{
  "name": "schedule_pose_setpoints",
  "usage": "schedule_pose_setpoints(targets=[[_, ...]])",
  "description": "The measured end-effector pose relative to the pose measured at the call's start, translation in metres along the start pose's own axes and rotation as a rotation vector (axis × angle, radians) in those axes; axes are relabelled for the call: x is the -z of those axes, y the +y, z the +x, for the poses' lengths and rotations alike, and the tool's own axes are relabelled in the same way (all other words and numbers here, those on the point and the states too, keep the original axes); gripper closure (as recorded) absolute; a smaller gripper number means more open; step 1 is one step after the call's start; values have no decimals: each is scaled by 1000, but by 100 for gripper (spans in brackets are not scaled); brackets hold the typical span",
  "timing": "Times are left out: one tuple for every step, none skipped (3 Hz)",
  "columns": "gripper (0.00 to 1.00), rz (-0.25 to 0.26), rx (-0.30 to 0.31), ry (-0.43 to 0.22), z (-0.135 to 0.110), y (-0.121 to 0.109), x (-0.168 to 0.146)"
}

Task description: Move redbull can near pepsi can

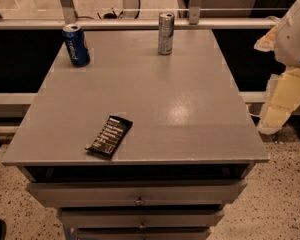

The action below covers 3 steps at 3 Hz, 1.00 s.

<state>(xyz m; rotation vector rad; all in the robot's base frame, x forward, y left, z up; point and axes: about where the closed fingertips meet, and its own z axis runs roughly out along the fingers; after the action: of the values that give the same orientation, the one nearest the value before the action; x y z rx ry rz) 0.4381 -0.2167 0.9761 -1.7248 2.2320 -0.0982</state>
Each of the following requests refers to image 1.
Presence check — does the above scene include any black snack bar wrapper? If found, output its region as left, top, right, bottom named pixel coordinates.
left=87, top=115, right=133, bottom=159

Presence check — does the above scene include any blue pepsi can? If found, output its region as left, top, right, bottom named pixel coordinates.
left=62, top=24, right=90, bottom=66

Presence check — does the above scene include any silver redbull can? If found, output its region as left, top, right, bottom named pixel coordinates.
left=158, top=12, right=175, bottom=55

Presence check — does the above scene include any metal railing frame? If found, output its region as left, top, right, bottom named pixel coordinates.
left=0, top=0, right=279, bottom=30

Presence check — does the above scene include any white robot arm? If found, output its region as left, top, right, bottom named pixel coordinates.
left=254, top=0, right=300, bottom=135

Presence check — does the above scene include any grey drawer cabinet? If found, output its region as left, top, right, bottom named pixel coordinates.
left=3, top=30, right=268, bottom=240

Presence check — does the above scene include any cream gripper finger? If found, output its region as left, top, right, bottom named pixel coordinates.
left=257, top=67, right=300, bottom=134
left=254, top=26, right=278, bottom=52

